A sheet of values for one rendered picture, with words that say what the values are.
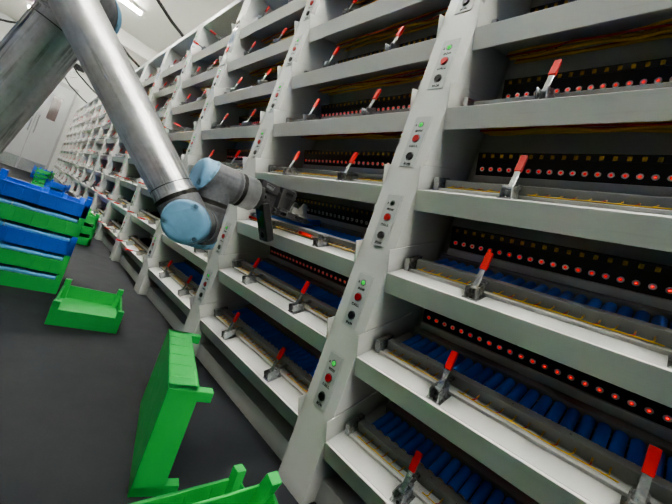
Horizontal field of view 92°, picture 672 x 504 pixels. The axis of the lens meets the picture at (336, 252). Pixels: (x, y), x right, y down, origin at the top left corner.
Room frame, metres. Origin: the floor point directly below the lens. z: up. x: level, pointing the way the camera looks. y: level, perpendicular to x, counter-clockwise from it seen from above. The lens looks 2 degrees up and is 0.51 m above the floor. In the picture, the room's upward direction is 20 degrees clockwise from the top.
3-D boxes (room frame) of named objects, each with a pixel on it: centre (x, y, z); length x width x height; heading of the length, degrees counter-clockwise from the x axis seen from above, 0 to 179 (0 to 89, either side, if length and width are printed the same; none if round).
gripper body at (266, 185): (0.96, 0.23, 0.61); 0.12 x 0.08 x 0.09; 136
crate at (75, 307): (1.23, 0.80, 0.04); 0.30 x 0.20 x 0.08; 35
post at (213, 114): (1.79, 0.84, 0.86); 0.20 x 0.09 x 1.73; 135
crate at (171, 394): (0.73, 0.23, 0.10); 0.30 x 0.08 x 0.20; 28
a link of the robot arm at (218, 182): (0.84, 0.35, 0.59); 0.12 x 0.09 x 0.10; 136
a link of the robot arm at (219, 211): (0.82, 0.34, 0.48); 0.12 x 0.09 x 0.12; 13
